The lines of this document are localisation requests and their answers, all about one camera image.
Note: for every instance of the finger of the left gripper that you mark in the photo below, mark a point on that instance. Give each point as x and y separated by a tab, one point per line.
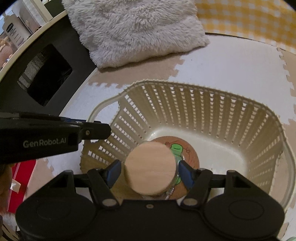
90	130

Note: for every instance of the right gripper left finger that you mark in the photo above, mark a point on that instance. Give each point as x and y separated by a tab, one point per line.
101	181

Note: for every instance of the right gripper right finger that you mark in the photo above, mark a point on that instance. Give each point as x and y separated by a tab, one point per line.
197	182

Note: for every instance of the glass jar with wooden lid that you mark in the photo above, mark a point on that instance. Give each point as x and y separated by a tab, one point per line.
151	170

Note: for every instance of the cream slatted plastic basket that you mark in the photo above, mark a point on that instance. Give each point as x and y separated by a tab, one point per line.
226	130

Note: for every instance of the cork coaster with green frog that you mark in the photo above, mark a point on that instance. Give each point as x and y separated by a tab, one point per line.
182	150

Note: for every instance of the red box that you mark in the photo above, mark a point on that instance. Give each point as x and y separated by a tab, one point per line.
22	172

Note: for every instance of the black cabinet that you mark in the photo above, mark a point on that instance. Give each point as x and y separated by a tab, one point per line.
47	74

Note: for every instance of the fluffy white cushion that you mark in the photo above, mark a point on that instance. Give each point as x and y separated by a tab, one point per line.
120	32

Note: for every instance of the white bottle with black label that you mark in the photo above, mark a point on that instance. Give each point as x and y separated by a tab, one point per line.
15	30

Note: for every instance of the yellow checkered bumper cushion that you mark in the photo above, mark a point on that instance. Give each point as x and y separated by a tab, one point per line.
270	22

